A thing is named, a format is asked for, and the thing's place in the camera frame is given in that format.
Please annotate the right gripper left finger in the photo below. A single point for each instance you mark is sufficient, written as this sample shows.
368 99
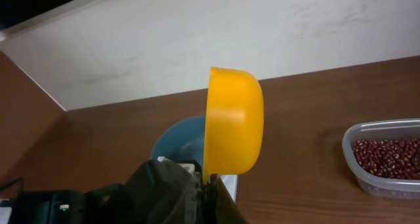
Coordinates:
165 192

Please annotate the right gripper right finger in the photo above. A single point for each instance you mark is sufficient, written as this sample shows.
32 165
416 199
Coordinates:
220 207

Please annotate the yellow measuring scoop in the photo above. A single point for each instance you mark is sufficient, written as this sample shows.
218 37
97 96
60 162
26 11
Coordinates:
234 123

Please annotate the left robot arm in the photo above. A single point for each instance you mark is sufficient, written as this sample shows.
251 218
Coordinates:
104 205

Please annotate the teal plastic bowl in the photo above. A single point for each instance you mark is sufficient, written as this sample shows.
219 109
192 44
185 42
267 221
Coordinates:
183 141

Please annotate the clear plastic bean container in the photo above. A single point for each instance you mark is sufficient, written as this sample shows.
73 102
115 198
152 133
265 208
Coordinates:
386 129

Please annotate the red beans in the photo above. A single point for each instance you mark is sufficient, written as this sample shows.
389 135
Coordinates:
393 159

